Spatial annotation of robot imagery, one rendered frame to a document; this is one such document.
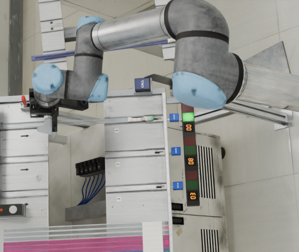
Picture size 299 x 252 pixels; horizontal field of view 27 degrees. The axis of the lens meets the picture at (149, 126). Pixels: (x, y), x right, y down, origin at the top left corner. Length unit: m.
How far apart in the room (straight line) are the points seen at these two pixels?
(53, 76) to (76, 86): 0.06
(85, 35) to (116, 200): 0.57
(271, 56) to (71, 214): 1.05
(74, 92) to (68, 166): 0.94
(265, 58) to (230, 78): 1.36
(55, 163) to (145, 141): 0.69
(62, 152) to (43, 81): 1.01
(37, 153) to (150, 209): 0.40
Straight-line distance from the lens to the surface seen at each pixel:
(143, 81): 2.00
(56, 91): 1.62
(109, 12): 3.25
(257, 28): 2.78
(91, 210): 2.32
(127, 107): 2.02
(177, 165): 2.46
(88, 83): 1.61
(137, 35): 1.50
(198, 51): 1.32
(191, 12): 1.36
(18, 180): 2.03
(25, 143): 2.05
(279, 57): 2.66
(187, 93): 1.31
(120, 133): 2.00
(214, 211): 2.59
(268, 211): 2.59
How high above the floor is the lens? 2.11
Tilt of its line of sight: 43 degrees down
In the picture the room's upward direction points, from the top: 78 degrees counter-clockwise
